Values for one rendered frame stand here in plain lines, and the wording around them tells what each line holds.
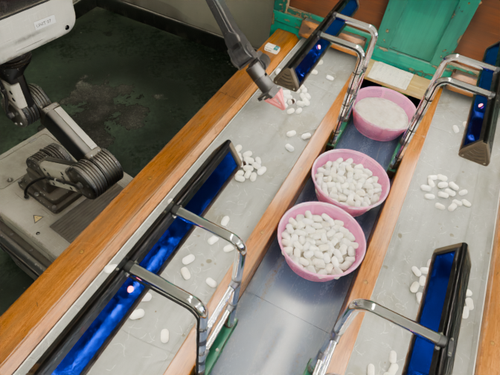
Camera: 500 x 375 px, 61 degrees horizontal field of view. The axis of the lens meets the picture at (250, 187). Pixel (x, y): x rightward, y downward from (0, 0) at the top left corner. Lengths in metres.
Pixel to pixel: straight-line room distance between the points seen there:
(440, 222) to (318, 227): 0.41
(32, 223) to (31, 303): 0.56
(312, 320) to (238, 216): 0.38
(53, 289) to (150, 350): 0.30
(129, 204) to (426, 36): 1.37
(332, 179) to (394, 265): 0.37
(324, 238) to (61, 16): 0.97
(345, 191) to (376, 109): 0.51
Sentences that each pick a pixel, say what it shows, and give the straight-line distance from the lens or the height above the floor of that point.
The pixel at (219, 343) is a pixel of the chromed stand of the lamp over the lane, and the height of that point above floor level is 0.71.
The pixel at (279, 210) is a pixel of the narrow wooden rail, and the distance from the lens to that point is 1.34.
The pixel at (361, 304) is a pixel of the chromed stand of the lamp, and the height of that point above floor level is 1.11.
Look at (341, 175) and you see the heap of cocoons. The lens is 1.53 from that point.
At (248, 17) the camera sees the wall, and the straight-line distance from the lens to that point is 3.15.
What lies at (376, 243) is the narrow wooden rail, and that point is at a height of 0.76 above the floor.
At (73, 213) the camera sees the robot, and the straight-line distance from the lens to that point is 1.72.
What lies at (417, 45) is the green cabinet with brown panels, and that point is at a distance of 2.03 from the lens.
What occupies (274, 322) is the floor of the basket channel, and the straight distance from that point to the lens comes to 1.25.
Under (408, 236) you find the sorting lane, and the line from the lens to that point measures 1.45.
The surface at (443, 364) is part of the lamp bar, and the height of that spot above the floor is 1.11.
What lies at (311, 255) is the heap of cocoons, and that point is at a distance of 1.30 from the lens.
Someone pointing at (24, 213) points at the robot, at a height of 0.47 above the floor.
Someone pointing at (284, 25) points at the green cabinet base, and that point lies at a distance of 2.17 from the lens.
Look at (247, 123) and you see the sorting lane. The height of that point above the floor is 0.74.
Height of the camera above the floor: 1.82
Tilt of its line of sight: 50 degrees down
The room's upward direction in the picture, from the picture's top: 9 degrees clockwise
